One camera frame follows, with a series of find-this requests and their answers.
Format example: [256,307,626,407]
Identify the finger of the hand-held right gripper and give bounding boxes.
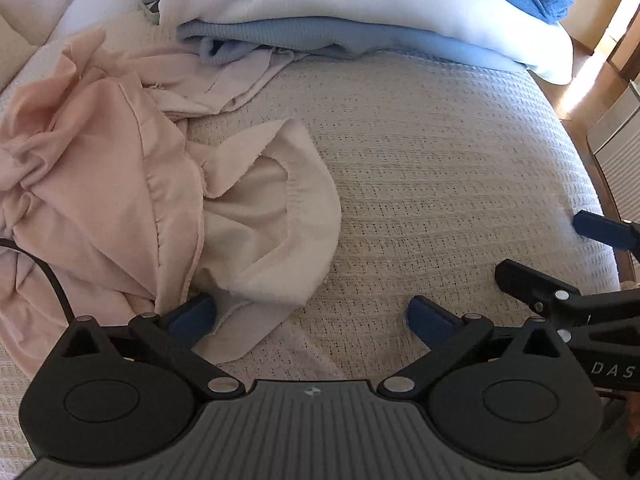
[494,259,640,328]
[572,211,640,263]

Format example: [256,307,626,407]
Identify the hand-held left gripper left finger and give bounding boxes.
[60,294,241,401]

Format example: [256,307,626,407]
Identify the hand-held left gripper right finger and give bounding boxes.
[377,296,568,402]

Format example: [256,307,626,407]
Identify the pale pink garment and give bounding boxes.
[0,27,343,376]

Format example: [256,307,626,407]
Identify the light blue sweatshirt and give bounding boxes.
[177,16,531,71]

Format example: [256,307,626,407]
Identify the white ribbed appliance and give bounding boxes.
[587,80,640,223]

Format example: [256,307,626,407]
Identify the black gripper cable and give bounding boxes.
[0,237,76,323]

